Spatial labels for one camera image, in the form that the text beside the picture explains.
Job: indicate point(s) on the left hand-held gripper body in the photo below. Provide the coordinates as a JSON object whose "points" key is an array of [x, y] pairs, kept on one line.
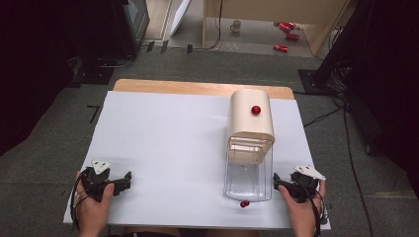
{"points": [[95, 184]]}

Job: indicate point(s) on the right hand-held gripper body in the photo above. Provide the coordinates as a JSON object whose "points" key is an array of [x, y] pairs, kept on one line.
{"points": [[304, 187]]}

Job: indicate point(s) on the clear plastic container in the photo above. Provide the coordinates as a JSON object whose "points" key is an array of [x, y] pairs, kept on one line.
{"points": [[248, 177]]}

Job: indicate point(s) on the person's right hand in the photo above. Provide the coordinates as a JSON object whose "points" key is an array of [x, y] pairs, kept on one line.
{"points": [[301, 214]]}

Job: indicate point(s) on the person's left hand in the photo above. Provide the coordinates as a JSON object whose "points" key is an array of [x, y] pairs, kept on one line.
{"points": [[92, 210]]}

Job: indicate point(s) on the small red ball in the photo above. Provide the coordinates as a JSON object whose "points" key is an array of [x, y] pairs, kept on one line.
{"points": [[244, 204]]}

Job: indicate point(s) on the white table sheet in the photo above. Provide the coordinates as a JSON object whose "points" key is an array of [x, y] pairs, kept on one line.
{"points": [[164, 148]]}

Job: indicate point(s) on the beige lid with red knob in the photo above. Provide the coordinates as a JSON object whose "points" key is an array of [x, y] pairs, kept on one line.
{"points": [[250, 121]]}

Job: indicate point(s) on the black stand base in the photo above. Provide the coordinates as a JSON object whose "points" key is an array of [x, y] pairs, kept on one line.
{"points": [[94, 74]]}

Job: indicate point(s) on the red can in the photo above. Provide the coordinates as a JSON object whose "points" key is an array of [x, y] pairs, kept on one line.
{"points": [[292, 37], [285, 26], [281, 48]]}

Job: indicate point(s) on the black cabinet with screen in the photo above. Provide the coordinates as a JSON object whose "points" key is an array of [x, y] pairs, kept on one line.
{"points": [[131, 23]]}

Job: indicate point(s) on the beige mug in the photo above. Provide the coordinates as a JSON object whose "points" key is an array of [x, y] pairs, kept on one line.
{"points": [[235, 26]]}

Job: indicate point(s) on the white leaning board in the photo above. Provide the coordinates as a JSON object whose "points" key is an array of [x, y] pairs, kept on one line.
{"points": [[179, 15]]}

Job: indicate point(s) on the light wooden shelf frame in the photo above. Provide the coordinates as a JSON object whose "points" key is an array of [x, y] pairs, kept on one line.
{"points": [[316, 29]]}

